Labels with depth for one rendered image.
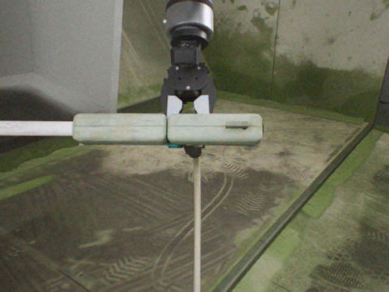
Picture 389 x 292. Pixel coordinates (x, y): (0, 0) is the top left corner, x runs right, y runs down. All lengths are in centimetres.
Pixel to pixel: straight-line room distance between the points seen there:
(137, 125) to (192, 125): 9
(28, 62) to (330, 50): 168
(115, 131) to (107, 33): 42
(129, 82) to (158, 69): 28
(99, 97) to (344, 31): 161
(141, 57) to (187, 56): 176
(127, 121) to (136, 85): 161
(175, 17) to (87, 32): 39
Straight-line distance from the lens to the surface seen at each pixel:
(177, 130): 58
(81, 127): 62
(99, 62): 102
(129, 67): 223
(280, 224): 129
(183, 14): 69
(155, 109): 226
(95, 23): 100
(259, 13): 251
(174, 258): 113
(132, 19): 246
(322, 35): 236
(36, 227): 135
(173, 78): 65
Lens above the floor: 77
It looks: 23 degrees down
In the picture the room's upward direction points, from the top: straight up
